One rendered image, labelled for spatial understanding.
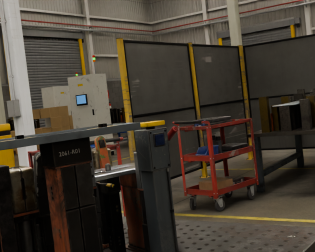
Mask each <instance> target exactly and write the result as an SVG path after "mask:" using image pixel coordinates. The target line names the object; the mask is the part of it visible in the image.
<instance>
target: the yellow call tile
mask: <svg viewBox="0 0 315 252"><path fill-rule="evenodd" d="M160 125H165V121H164V120H156V121H147V122H140V127H141V128H144V127H145V128H146V130H150V129H155V126H160Z"/></svg>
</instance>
